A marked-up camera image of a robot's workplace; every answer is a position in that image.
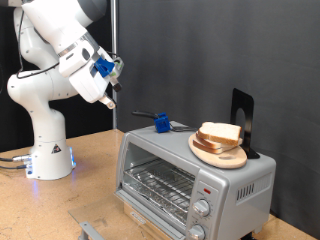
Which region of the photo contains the wire oven rack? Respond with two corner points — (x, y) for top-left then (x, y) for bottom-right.
(122, 159), (196, 224)

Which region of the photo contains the silver toaster oven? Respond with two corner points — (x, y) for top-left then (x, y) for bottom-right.
(114, 120), (277, 240)

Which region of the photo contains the base cable with silver plug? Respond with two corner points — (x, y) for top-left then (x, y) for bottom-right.
(0, 154), (33, 164)

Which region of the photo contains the round wooden cutting board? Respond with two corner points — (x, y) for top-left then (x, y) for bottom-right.
(188, 132), (248, 170)

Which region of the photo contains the thick white bread slice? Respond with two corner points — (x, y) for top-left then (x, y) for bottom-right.
(197, 121), (243, 146)

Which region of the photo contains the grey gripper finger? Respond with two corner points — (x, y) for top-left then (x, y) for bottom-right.
(99, 93), (118, 110)
(109, 77), (123, 93)

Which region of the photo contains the black metal bookend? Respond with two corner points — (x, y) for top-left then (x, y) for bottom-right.
(229, 87), (261, 160)

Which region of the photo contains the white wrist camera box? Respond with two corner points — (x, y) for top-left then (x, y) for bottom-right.
(59, 39), (96, 78)

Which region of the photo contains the thin black base cable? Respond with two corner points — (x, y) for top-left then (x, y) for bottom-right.
(0, 164), (28, 171)

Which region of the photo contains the blue printed camera mount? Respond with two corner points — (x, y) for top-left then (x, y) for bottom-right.
(94, 57), (116, 78)

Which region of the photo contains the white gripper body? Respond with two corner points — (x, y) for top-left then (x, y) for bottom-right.
(68, 46), (125, 104)

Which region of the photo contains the silver oven knob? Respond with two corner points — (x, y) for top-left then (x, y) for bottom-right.
(187, 223), (207, 240)
(192, 198), (212, 218)

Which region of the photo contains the vertical metal pole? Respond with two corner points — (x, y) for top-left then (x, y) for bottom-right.
(111, 0), (118, 130)

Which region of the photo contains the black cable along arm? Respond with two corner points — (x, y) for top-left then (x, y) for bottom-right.
(15, 9), (61, 80)

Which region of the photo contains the metal spatula with blue block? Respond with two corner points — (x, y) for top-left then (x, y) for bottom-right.
(132, 109), (198, 134)

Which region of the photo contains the glass oven door with handle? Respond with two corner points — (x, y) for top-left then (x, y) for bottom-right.
(68, 191), (178, 240)

